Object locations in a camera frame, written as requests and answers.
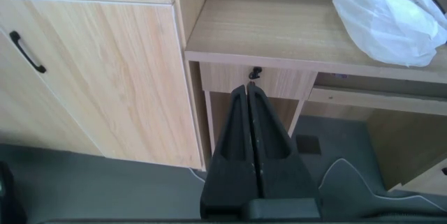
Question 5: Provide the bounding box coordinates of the wooden door with black handle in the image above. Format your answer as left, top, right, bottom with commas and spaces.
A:
0, 0, 204, 170

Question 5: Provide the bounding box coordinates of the white plastic bag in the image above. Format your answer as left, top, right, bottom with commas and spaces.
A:
331, 0, 447, 68

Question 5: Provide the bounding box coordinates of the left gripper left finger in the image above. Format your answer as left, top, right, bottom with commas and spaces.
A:
200, 84, 260, 218

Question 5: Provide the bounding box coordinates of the wooden counter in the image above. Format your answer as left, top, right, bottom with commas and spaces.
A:
0, 0, 447, 197

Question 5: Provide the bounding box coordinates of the small wooden drawer with lock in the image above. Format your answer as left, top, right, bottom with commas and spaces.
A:
199, 61, 318, 101

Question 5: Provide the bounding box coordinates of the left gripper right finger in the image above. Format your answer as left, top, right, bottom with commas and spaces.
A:
246, 81, 321, 201

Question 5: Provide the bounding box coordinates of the wooden drawer with black knob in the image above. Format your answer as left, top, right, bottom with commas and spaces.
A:
387, 157, 447, 197

